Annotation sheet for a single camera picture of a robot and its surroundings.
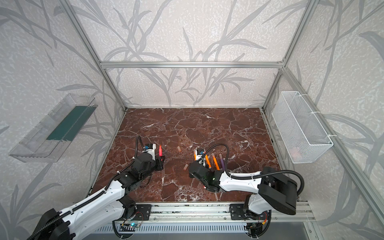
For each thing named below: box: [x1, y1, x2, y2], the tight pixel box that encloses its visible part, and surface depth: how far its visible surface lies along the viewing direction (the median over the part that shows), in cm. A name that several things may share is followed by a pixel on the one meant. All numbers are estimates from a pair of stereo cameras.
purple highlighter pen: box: [219, 153, 225, 171], surface depth 93 cm
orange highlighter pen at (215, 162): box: [212, 153, 220, 171], surface depth 92 cm
